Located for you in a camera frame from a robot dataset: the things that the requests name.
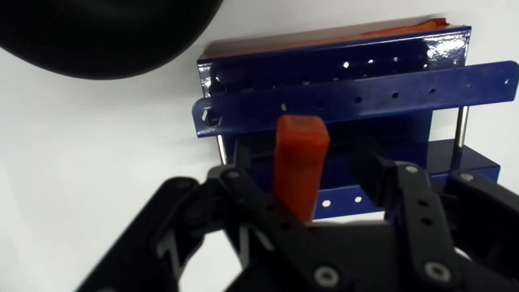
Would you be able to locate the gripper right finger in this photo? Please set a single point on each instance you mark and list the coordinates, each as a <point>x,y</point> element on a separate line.
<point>421,219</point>

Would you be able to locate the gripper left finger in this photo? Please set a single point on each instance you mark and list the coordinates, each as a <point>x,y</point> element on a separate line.
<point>243,190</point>

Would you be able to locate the black bowl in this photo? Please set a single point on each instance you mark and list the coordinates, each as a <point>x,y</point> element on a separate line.
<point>101,32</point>

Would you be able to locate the orange rectangular block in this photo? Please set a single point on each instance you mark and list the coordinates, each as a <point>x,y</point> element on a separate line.
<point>300,162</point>

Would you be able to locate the blue metal rack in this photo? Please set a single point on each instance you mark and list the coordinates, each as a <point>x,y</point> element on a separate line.
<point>365,101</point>

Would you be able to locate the orange packet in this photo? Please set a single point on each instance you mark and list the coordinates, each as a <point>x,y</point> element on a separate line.
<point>409,29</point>

